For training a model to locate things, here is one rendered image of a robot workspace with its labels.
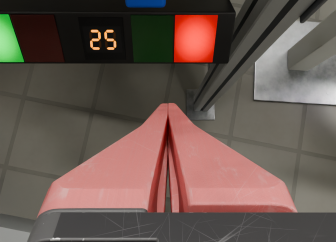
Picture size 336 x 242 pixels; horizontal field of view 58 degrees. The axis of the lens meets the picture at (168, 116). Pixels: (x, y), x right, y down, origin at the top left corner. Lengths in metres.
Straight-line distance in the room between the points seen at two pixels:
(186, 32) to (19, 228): 0.21
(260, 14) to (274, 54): 0.66
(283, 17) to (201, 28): 0.12
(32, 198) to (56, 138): 0.17
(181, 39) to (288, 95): 0.74
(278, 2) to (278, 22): 0.04
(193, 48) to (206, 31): 0.02
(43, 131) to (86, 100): 0.15
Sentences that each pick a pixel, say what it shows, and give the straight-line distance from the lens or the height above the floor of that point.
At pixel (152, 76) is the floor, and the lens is 0.89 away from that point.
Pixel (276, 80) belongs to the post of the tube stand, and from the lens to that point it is 0.94.
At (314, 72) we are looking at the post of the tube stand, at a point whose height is 0.01.
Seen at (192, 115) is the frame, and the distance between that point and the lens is 0.87.
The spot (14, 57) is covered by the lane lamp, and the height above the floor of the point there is 0.64.
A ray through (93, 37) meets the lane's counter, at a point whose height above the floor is 0.66.
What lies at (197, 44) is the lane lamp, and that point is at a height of 0.65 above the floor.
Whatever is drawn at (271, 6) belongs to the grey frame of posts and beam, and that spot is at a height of 0.61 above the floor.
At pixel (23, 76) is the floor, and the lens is 0.98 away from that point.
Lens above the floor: 0.86
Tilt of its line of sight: 82 degrees down
